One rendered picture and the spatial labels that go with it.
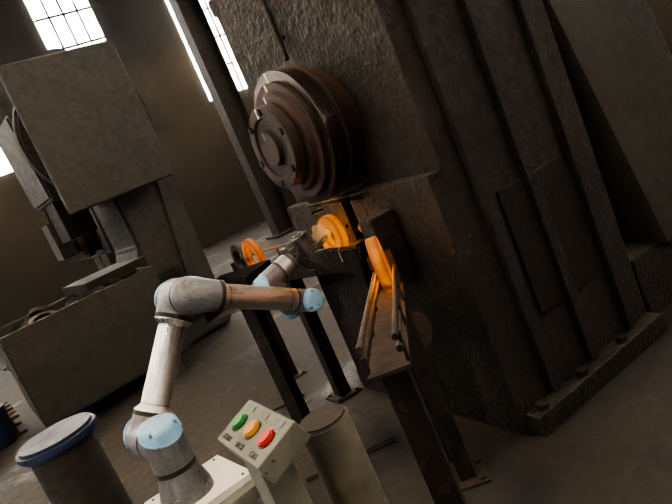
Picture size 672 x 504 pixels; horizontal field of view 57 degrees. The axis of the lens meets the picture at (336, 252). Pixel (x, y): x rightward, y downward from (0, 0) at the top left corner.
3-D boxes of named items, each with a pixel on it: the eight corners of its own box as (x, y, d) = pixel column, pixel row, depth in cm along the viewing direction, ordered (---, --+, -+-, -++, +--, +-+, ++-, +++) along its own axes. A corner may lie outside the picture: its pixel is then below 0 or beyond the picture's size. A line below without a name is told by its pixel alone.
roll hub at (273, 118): (283, 187, 220) (250, 114, 215) (318, 176, 195) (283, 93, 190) (270, 193, 217) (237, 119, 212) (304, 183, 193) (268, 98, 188)
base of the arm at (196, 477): (170, 518, 162) (155, 486, 161) (157, 501, 176) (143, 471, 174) (220, 486, 169) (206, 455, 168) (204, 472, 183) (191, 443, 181)
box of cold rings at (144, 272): (164, 351, 499) (120, 264, 485) (200, 360, 429) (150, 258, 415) (38, 423, 446) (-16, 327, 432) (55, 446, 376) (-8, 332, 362)
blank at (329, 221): (318, 218, 231) (311, 221, 229) (337, 210, 217) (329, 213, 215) (335, 256, 232) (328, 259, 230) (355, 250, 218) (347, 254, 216)
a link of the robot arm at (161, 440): (163, 480, 163) (142, 435, 161) (146, 471, 173) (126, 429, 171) (201, 454, 170) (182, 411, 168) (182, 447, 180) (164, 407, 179)
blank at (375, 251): (400, 295, 173) (389, 299, 173) (382, 248, 179) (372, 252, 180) (390, 276, 159) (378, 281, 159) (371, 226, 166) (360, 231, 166)
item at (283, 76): (304, 203, 234) (254, 86, 226) (370, 188, 193) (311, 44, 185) (291, 210, 232) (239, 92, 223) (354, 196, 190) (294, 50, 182)
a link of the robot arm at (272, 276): (261, 300, 213) (246, 282, 211) (283, 279, 218) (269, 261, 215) (270, 302, 207) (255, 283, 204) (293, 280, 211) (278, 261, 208)
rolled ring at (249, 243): (262, 282, 296) (268, 279, 297) (261, 257, 282) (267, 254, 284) (242, 259, 305) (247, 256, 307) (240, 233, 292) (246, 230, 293)
